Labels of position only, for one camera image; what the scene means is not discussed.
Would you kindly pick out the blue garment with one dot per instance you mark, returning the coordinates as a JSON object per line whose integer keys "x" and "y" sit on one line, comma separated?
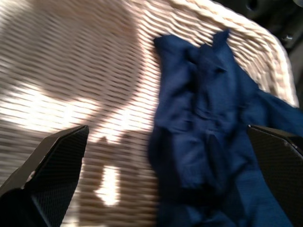
{"x": 201, "y": 118}

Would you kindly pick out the pale woven basket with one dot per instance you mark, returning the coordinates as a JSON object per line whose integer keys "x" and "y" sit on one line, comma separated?
{"x": 71, "y": 71}

